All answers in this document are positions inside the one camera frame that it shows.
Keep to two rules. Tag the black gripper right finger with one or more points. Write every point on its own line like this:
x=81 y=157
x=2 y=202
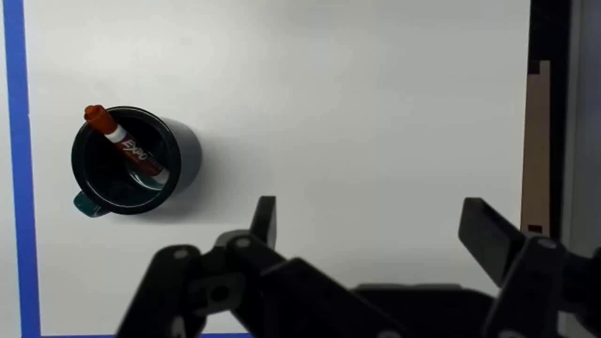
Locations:
x=526 y=275

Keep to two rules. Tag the long blue tape strip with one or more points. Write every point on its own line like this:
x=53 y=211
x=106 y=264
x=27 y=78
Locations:
x=19 y=189

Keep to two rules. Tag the dark teal mug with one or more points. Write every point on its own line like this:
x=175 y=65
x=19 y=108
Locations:
x=134 y=164

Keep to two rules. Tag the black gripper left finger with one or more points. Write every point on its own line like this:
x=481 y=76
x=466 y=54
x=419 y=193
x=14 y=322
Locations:
x=293 y=294

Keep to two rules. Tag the black vertical post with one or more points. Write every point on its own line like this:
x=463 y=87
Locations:
x=556 y=95

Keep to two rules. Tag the light wooden plank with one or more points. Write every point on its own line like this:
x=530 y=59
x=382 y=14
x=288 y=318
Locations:
x=536 y=157

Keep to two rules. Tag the red capped marker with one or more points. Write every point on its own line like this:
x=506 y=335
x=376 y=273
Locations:
x=128 y=149

